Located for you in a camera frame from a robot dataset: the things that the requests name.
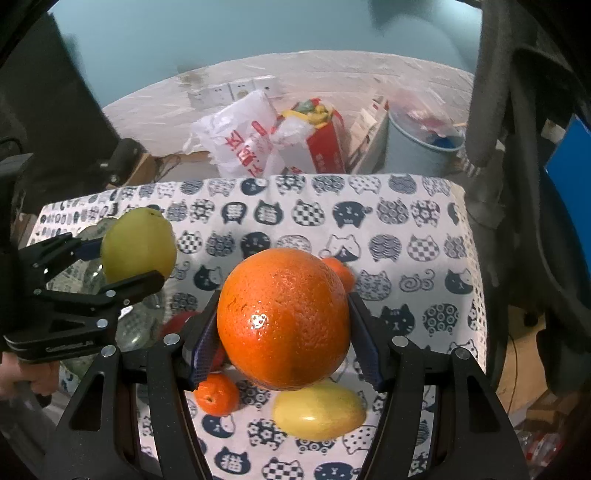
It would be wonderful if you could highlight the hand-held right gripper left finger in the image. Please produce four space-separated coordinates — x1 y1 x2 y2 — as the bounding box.
54 293 227 480

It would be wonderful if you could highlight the yellow lemon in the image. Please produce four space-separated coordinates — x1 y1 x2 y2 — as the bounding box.
271 381 368 441

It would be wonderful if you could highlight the white plastic bag red print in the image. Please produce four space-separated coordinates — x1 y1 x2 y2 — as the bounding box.
184 90 289 178

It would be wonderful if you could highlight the clear bin liner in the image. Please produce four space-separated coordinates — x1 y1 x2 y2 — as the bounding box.
388 76 467 148

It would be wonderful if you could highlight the yellow plastic bag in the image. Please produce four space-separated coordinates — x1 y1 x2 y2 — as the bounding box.
284 98 334 127

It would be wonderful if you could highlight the small mandarin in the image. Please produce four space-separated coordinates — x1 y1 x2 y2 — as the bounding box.
321 257 356 292
194 371 241 415

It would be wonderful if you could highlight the cat print tablecloth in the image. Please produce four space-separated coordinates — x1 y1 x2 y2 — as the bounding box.
28 173 490 480

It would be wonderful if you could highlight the blue box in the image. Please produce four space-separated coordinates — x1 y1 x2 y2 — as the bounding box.
545 113 591 232

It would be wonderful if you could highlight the brown paper bag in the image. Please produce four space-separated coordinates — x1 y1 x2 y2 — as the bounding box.
348 95 389 174

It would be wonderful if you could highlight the grey garment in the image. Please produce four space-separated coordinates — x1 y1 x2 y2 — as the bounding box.
463 0 525 183

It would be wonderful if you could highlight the large orange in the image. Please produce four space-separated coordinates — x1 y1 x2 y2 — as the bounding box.
216 248 352 392

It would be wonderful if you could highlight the person's left hand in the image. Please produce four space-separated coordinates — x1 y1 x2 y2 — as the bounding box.
0 356 58 407

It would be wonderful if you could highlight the crumpled clear plastic bag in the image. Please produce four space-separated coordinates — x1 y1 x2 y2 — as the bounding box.
270 115 315 148

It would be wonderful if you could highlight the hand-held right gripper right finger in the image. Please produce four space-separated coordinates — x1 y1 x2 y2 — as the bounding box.
347 292 532 480

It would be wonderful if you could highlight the black office chair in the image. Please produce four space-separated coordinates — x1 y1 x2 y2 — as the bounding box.
462 0 591 384

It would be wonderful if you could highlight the red cardboard box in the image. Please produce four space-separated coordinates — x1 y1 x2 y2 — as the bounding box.
277 97 347 175

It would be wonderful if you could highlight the pile of plastic bottles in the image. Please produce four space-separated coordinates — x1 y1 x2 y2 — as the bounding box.
512 415 571 480

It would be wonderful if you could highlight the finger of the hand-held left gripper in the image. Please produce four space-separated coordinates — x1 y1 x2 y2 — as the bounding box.
34 271 165 324
18 233 102 287

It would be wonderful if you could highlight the light blue trash bin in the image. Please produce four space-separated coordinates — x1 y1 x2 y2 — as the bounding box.
385 108 466 178

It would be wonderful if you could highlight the glass bowl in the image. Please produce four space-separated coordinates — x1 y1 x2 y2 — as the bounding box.
44 217 185 398

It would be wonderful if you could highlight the red apple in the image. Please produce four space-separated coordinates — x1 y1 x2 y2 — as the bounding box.
159 311 227 370

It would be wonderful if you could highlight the green pear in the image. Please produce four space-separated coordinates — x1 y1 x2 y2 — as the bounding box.
100 208 178 284

